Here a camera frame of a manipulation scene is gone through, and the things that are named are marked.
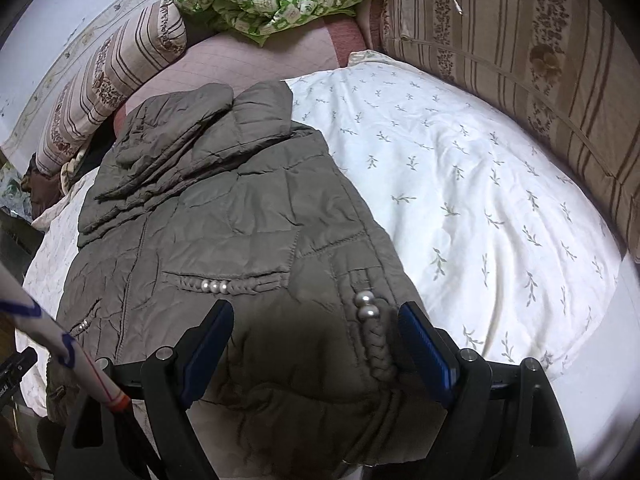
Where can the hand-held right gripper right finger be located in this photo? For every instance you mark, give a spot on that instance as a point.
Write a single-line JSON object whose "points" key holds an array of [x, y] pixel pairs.
{"points": [[427, 355]]}

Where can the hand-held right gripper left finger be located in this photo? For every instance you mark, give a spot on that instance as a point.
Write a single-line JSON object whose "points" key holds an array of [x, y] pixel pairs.
{"points": [[205, 350]]}

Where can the olive quilted hooded jacket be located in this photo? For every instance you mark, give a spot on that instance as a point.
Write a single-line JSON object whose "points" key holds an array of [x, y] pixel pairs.
{"points": [[240, 220]]}

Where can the dark wooden furniture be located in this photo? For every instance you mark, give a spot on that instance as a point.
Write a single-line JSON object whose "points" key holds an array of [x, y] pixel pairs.
{"points": [[17, 245]]}

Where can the dark brown cloth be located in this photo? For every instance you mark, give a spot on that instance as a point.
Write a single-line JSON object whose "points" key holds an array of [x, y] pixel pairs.
{"points": [[42, 190]]}

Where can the floral plastic bag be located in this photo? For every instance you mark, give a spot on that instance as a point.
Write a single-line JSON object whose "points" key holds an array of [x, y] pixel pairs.
{"points": [[10, 187]]}

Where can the cream patterned cloth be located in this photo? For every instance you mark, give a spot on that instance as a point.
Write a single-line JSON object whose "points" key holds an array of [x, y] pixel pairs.
{"points": [[70, 172]]}

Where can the white leaf-print duvet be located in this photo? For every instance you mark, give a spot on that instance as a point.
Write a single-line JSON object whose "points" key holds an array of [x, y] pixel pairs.
{"points": [[475, 185]]}

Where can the striped floral bolster pillow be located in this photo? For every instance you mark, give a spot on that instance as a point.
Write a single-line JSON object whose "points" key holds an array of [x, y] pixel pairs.
{"points": [[105, 80]]}

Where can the pink bed sheet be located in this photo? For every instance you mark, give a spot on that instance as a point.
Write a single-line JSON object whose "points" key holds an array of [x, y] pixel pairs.
{"points": [[250, 60]]}

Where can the large striped floral cushion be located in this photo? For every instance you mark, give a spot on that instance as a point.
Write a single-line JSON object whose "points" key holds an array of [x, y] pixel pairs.
{"points": [[525, 70]]}

